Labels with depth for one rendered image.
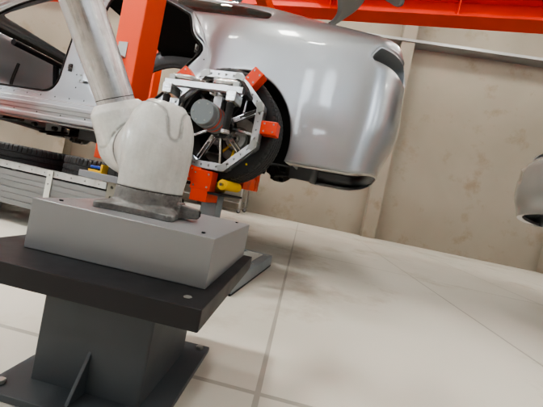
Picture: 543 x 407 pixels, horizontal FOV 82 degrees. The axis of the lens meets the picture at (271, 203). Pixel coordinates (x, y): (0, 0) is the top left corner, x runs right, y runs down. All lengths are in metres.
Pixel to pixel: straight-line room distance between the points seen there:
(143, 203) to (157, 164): 0.09
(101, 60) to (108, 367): 0.72
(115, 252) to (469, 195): 8.33
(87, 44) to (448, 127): 8.17
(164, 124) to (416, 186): 7.69
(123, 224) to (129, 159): 0.16
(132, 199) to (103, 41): 0.42
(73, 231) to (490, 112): 8.89
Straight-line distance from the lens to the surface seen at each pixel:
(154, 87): 5.51
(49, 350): 0.88
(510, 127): 9.26
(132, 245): 0.68
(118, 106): 0.94
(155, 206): 0.75
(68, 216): 0.75
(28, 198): 2.50
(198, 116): 1.67
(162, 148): 0.75
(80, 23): 0.99
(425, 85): 8.73
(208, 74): 1.89
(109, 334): 0.78
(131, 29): 2.14
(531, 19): 4.92
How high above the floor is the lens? 0.50
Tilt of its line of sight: 1 degrees down
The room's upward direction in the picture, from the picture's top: 11 degrees clockwise
